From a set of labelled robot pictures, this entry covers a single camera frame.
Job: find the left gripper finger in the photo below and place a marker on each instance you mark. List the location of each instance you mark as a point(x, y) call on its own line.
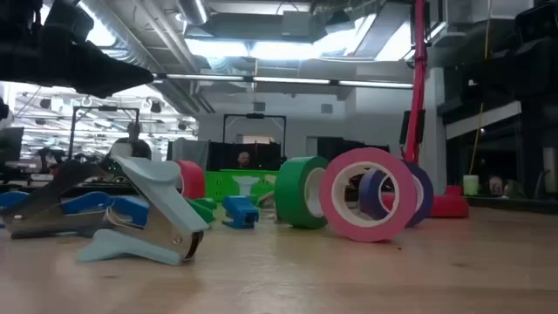
point(104, 76)

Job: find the black staple remover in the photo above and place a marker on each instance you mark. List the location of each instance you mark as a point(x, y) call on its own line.
point(61, 176)

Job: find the light blue staple remover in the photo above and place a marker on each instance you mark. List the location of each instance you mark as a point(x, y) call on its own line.
point(161, 196)
point(245, 179)

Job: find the red tape roll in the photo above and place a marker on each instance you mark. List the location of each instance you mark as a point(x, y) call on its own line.
point(192, 179)

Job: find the green stapler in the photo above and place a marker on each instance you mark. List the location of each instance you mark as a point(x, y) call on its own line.
point(208, 202)
point(201, 213)

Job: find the purple tape roll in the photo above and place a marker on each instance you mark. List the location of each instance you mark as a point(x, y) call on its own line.
point(425, 194)

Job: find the grey-green staple remover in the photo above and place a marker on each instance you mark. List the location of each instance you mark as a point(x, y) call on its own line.
point(267, 200)

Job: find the green tape roll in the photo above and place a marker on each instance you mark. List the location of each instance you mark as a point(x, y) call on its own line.
point(292, 192)

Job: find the pink tape roll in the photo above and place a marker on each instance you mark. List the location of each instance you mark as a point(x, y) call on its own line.
point(368, 233)

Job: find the person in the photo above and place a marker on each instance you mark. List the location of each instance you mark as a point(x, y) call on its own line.
point(495, 185)
point(135, 146)
point(243, 160)

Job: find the green cup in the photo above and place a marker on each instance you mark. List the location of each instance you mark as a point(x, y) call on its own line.
point(471, 185)

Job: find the black desk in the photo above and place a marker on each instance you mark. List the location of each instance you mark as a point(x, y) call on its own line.
point(514, 202)

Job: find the red box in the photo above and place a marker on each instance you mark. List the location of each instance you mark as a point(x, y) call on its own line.
point(454, 190)

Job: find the green plastic basket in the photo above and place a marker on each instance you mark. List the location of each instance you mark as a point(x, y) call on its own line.
point(220, 185)

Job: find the red desk lamp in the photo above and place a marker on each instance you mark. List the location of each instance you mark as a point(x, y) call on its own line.
point(449, 207)

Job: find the black partition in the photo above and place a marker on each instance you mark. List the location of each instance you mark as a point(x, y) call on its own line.
point(335, 148)
point(266, 154)

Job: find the black gantry frame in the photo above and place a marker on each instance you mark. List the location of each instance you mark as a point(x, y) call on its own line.
point(104, 108)
point(255, 116)

